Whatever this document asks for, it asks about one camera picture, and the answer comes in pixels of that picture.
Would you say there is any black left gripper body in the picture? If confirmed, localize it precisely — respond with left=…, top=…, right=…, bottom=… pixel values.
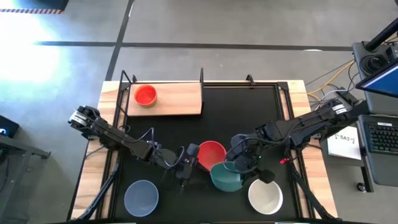
left=175, top=154, right=200, bottom=182

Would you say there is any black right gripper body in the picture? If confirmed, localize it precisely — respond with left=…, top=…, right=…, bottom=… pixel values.
left=229, top=133, right=262, bottom=174

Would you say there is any large white bowl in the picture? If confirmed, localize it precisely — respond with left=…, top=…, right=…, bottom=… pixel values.
left=248, top=179, right=284, bottom=215

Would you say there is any large green bowl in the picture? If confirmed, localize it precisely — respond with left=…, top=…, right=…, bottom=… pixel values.
left=210, top=161, right=246, bottom=193

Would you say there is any large red bowl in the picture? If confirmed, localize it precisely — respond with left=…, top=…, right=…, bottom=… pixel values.
left=197, top=140, right=228, bottom=172

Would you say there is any large blue-grey bowl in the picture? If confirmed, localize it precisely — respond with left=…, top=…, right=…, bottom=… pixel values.
left=123, top=179, right=160, bottom=218

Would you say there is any small orange translucent bowl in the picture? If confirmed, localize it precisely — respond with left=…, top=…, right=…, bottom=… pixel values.
left=134, top=84, right=158, bottom=108

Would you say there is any wooden shelf board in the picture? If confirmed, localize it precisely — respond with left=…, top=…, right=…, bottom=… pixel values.
left=126, top=82, right=203, bottom=118

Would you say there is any black table mat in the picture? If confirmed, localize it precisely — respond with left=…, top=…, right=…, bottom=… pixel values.
left=118, top=86, right=298, bottom=220

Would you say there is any white paper sheet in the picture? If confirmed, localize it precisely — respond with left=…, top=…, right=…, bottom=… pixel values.
left=326, top=126, right=362, bottom=161

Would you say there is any black power strip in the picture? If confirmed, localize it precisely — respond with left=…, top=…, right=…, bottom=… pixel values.
left=336, top=88, right=358, bottom=102

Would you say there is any grey equipment cart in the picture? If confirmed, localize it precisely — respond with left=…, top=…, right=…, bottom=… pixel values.
left=352, top=40, right=398, bottom=187

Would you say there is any black keyboard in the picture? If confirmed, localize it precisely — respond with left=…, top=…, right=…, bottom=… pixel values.
left=362, top=119, right=398, bottom=156

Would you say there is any monitor with blue screen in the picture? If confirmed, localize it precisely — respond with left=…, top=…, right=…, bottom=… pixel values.
left=356, top=60, right=398, bottom=99

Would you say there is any black round device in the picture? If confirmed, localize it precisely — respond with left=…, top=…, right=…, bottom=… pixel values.
left=359, top=54, right=389, bottom=75

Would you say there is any grey metal stand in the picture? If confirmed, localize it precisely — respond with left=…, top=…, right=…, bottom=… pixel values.
left=0, top=133, right=51, bottom=224

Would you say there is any black pole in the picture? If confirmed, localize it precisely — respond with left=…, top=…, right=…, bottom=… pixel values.
left=364, top=18, right=398, bottom=52

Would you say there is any black device with light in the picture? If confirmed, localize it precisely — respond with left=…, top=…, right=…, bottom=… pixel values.
left=0, top=114, right=20, bottom=139

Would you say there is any dark floor mat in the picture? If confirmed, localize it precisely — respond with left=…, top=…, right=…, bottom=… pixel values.
left=29, top=0, right=70, bottom=12

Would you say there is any striped hazard tape strip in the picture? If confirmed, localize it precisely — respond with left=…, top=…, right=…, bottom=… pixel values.
left=0, top=8, right=65, bottom=15

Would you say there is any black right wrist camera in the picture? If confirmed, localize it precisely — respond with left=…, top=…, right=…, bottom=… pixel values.
left=259, top=169, right=276, bottom=185

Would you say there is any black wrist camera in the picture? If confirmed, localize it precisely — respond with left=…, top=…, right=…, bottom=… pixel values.
left=259, top=169, right=276, bottom=185
left=185, top=142, right=200, bottom=158

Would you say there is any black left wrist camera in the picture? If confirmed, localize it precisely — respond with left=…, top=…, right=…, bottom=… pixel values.
left=185, top=142, right=200, bottom=158

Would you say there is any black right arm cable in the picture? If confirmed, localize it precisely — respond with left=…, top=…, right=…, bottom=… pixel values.
left=223, top=139, right=248, bottom=175

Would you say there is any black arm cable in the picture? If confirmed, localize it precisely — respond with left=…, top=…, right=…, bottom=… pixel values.
left=223, top=139, right=248, bottom=175
left=123, top=126, right=187, bottom=169

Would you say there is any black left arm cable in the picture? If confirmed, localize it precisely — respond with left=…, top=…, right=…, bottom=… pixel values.
left=123, top=126, right=187, bottom=169

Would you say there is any black diagonal frame strut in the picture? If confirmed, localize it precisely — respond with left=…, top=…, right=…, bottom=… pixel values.
left=70, top=155, right=122, bottom=222
left=287, top=158, right=338, bottom=222

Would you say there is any black table frame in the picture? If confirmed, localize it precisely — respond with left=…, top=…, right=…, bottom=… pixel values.
left=67, top=80, right=340, bottom=224

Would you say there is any black metal shelf frame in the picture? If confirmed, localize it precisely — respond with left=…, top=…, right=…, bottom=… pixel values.
left=116, top=67, right=205, bottom=119

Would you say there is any yellow cable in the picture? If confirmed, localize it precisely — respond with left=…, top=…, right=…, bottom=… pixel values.
left=307, top=60, right=356, bottom=96

